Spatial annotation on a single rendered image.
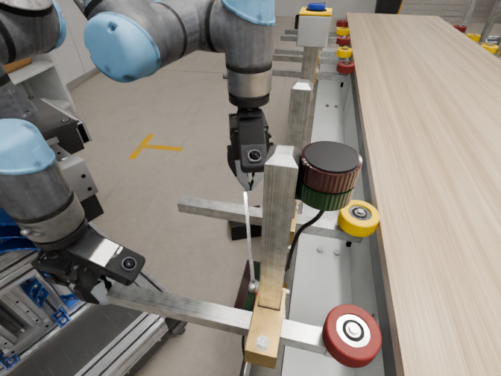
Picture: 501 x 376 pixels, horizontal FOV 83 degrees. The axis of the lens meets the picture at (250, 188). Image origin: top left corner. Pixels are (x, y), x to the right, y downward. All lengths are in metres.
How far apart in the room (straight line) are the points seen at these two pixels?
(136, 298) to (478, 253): 0.63
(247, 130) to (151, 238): 1.41
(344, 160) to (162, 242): 1.56
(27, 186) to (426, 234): 0.65
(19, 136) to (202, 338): 1.20
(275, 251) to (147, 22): 0.32
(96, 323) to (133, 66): 1.13
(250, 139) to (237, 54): 0.13
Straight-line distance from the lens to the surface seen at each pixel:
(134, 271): 0.49
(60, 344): 1.39
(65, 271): 0.52
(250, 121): 0.50
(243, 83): 0.47
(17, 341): 1.28
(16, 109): 0.76
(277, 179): 0.30
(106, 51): 0.39
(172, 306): 0.54
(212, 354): 1.42
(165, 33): 0.42
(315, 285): 0.84
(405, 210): 0.69
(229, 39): 0.46
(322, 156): 0.29
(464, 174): 0.88
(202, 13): 0.48
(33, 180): 0.41
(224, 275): 1.58
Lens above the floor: 1.33
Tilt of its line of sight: 41 degrees down
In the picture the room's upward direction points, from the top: straight up
